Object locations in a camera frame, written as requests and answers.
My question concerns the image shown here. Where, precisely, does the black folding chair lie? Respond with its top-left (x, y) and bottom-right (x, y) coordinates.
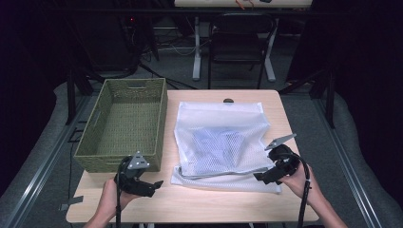
top-left (206, 12), bottom-right (278, 90)

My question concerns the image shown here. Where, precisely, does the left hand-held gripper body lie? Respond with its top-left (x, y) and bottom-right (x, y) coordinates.
top-left (116, 150), bottom-right (152, 195)

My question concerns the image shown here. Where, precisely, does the grey tape piece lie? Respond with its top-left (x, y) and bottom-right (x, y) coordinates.
top-left (59, 196), bottom-right (84, 212)

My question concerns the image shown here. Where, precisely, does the purple cloth garment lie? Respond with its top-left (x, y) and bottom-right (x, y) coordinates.
top-left (185, 125), bottom-right (253, 169)

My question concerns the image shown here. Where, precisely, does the person's left hand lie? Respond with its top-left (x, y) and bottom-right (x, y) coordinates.
top-left (99, 178), bottom-right (141, 218)

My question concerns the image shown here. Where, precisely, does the white mesh laundry bag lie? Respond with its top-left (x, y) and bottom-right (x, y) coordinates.
top-left (170, 101), bottom-right (282, 195)

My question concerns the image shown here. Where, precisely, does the white-legged desk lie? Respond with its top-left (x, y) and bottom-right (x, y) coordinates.
top-left (173, 0), bottom-right (314, 83)

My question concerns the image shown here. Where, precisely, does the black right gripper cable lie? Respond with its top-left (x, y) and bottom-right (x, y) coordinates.
top-left (278, 152), bottom-right (312, 228)

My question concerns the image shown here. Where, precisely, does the bundle of floor cables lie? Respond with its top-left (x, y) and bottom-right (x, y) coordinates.
top-left (137, 28), bottom-right (199, 90)

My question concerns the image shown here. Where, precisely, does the metal floor rail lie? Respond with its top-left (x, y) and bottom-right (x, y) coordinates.
top-left (312, 94), bottom-right (383, 228)
top-left (2, 94), bottom-right (93, 228)

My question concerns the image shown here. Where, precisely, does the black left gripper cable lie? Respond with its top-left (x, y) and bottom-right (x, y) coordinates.
top-left (114, 160), bottom-right (127, 228)

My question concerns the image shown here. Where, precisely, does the black metal stand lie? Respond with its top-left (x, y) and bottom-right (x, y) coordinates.
top-left (65, 67), bottom-right (78, 126)
top-left (325, 70), bottom-right (336, 129)

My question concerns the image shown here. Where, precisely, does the green woven basket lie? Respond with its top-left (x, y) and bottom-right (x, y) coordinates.
top-left (73, 77), bottom-right (168, 173)

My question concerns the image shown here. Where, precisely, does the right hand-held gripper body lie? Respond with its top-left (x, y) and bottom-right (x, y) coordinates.
top-left (263, 133), bottom-right (301, 180)

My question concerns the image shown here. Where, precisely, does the orange cable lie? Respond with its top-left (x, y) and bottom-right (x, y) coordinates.
top-left (236, 0), bottom-right (255, 10)

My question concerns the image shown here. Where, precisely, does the person's right hand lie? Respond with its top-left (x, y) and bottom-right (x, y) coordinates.
top-left (278, 163), bottom-right (318, 204)

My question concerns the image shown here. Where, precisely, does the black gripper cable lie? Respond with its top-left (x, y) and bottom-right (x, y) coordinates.
top-left (278, 152), bottom-right (312, 228)
top-left (114, 160), bottom-right (127, 228)

